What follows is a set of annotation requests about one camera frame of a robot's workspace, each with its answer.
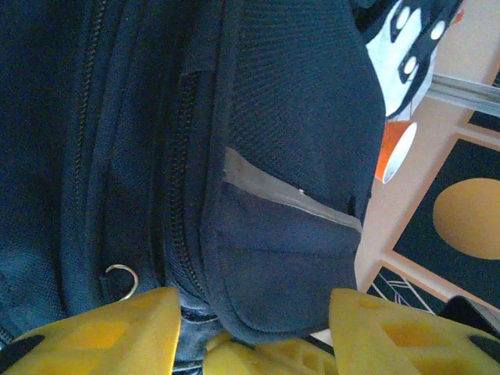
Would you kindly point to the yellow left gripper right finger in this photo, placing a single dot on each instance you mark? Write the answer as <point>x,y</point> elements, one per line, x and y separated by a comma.
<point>398,340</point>

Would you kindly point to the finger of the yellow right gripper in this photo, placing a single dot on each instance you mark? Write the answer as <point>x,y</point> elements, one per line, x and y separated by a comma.
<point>273,359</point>

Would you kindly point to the aluminium frame post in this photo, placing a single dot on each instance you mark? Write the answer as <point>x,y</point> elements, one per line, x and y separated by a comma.
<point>465,91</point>

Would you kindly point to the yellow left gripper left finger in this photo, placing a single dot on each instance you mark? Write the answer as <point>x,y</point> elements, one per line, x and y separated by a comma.
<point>97,340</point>

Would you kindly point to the navy blue student backpack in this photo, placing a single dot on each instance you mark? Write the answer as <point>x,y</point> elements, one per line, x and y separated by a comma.
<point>195,156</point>

